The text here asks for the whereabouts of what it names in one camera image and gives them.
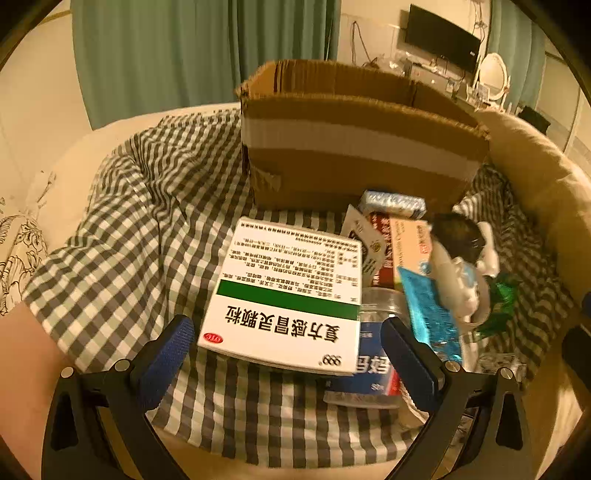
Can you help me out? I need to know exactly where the white green medicine box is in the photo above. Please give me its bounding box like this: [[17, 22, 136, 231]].
[[197, 216, 363, 376]]

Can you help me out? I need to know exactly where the blue label plastic jar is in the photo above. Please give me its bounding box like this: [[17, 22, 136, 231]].
[[323, 287, 416, 409]]

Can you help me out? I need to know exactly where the brown cardboard box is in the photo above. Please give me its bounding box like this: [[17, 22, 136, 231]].
[[235, 59, 491, 215]]

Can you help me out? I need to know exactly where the wide green curtain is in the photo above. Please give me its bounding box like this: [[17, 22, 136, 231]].
[[71, 0, 342, 132]]

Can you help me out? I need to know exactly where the white oval mirror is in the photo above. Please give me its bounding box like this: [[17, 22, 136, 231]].
[[471, 52, 511, 104]]

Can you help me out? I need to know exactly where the black wall television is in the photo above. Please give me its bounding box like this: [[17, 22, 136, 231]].
[[404, 4, 482, 73]]

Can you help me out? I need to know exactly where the floral bed sheet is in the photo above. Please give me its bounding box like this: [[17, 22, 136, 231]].
[[0, 171, 58, 315]]

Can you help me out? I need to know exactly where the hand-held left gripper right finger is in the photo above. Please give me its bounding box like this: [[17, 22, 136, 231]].
[[382, 318, 536, 480]]

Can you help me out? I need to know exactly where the green checked blanket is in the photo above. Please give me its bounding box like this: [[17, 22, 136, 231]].
[[21, 115, 578, 467]]

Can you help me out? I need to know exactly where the black round object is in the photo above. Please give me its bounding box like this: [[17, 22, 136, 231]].
[[431, 213, 483, 264]]

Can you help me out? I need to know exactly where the black chair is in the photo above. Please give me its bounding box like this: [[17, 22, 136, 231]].
[[519, 106, 552, 134]]

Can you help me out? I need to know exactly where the beige pillow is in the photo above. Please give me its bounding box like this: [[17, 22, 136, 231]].
[[475, 108, 591, 324]]

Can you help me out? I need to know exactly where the white printed sachet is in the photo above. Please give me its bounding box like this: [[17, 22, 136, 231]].
[[341, 203, 389, 273]]

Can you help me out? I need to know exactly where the teal blister pack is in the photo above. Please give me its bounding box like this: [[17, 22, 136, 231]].
[[397, 265, 465, 365]]

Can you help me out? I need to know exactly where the red medicine box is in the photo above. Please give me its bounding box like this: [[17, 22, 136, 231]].
[[360, 210, 416, 289]]

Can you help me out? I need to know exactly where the green wrapper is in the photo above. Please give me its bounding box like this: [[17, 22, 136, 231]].
[[475, 272, 520, 335]]

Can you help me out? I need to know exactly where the narrow green curtain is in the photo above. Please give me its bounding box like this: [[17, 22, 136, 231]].
[[489, 0, 548, 104]]

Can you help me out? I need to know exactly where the blue tissue pack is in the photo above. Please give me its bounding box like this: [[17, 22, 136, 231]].
[[360, 189, 428, 220]]

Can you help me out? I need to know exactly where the black wall cable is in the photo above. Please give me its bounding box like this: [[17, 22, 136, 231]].
[[351, 21, 370, 65]]

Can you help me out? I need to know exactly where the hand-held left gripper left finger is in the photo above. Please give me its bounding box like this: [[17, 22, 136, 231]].
[[41, 315, 195, 480]]

